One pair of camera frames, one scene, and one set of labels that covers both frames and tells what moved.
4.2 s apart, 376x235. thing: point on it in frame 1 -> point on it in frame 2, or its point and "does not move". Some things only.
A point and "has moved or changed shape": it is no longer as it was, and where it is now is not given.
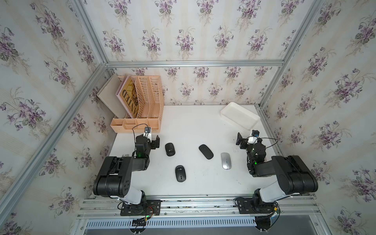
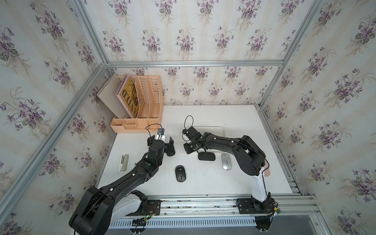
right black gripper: [244, 143] -> [186, 150]
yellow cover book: [127, 94] does not move
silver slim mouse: [226, 160] does not move
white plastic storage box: [239, 115] -> [216, 130]
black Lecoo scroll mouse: [180, 173] does not move
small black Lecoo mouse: [170, 150] does not move
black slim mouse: [206, 152] has moved or changed shape
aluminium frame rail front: [109, 208] does not move
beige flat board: [107, 94] does not move
